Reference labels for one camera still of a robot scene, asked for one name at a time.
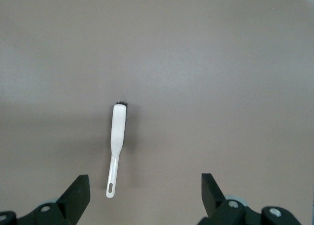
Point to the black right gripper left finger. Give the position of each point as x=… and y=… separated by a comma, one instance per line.
x=71, y=200

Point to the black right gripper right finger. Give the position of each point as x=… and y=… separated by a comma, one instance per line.
x=213, y=200

